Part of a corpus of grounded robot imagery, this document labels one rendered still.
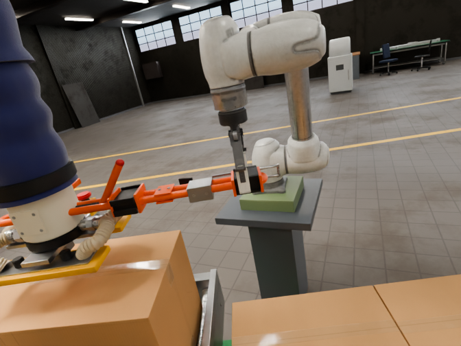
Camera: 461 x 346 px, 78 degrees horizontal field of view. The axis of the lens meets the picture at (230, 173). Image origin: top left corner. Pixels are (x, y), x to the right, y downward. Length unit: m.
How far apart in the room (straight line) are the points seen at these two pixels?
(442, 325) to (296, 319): 0.49
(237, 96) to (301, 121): 0.69
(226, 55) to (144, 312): 0.67
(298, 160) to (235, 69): 0.84
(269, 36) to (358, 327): 1.02
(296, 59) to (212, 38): 0.19
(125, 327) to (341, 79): 8.79
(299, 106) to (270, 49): 0.69
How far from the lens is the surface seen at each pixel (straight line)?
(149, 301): 0.88
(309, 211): 1.48
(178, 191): 0.82
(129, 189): 0.92
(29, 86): 0.90
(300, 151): 1.43
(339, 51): 9.25
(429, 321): 1.33
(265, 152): 1.46
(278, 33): 0.69
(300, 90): 1.31
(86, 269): 0.88
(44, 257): 0.96
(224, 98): 0.72
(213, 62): 0.71
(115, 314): 0.90
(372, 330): 1.26
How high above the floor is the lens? 1.51
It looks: 21 degrees down
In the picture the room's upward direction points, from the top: 11 degrees counter-clockwise
